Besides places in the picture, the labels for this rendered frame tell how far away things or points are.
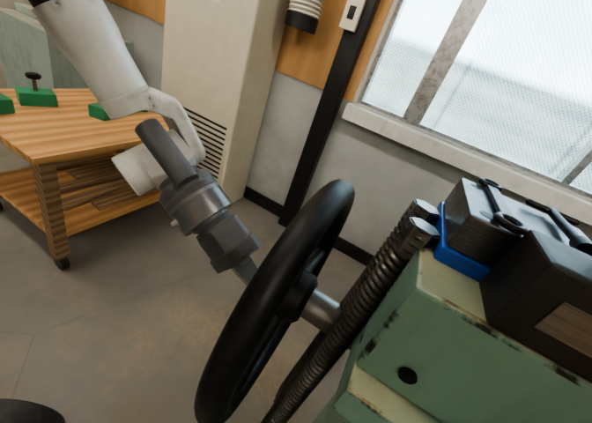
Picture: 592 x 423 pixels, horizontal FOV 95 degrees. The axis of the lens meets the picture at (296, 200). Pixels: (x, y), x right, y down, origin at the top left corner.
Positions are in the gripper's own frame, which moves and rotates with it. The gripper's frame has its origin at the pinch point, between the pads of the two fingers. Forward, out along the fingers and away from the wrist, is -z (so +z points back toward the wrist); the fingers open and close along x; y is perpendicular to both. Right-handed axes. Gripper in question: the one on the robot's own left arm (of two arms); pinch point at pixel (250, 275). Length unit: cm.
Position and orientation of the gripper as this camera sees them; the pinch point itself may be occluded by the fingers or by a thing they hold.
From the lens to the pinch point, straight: 45.9
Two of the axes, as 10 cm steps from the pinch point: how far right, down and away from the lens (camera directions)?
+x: 5.0, -3.3, -8.0
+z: -5.9, -8.1, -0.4
